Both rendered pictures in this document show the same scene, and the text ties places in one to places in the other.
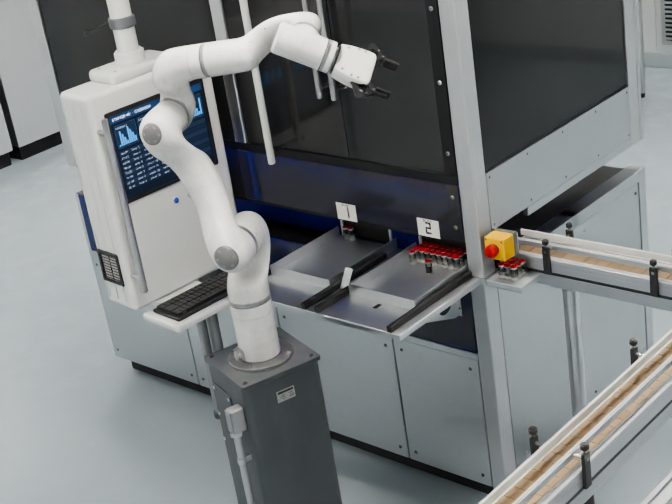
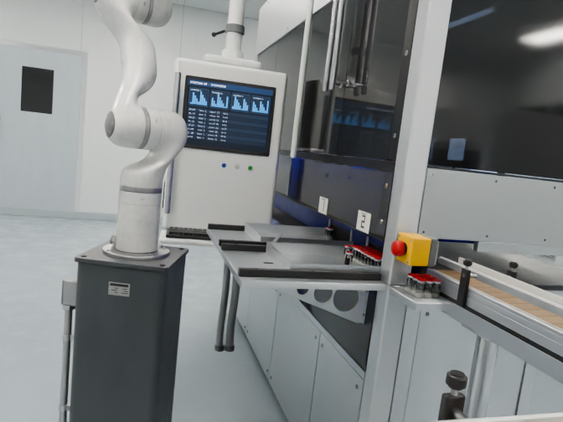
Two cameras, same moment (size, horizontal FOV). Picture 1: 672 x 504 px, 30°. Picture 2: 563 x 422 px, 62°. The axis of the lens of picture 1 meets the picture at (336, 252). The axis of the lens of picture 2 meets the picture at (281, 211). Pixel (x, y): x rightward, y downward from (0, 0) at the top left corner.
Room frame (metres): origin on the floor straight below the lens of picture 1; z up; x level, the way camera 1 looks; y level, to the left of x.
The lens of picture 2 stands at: (2.24, -0.74, 1.21)
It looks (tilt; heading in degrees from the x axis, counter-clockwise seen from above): 7 degrees down; 28
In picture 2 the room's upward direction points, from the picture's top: 6 degrees clockwise
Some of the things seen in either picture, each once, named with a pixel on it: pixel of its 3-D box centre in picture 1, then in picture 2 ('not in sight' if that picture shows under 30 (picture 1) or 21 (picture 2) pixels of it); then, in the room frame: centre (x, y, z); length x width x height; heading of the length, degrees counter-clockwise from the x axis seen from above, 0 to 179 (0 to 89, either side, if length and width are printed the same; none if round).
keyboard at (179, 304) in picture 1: (211, 289); (214, 234); (3.84, 0.43, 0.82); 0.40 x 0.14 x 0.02; 131
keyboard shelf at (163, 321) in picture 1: (205, 293); (213, 238); (3.87, 0.46, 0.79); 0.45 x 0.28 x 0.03; 131
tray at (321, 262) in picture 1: (334, 256); (296, 236); (3.77, 0.01, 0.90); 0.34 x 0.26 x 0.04; 135
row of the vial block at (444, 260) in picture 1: (436, 258); (364, 258); (3.61, -0.31, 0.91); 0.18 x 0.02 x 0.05; 45
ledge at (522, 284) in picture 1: (516, 277); (426, 298); (3.45, -0.53, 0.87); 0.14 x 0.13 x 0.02; 135
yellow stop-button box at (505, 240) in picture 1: (500, 244); (415, 249); (3.44, -0.49, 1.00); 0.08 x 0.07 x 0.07; 135
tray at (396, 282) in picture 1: (415, 274); (331, 259); (3.53, -0.23, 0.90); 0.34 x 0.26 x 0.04; 135
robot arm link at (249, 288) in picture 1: (246, 256); (154, 150); (3.26, 0.25, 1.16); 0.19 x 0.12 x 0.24; 161
